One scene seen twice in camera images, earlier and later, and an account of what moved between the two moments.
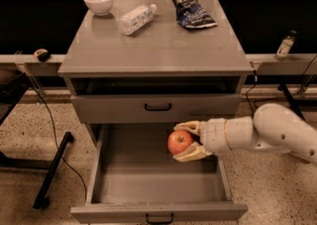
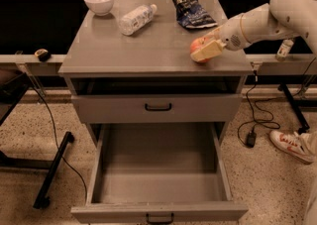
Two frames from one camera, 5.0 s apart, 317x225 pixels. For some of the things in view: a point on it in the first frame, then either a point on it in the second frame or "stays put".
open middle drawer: [134, 178] stays put
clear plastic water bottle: [135, 21] stays put
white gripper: [214, 135] -> [230, 35]
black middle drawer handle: [159, 222] stays put
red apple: [178, 141] -> [199, 43]
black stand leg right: [283, 87] stays put
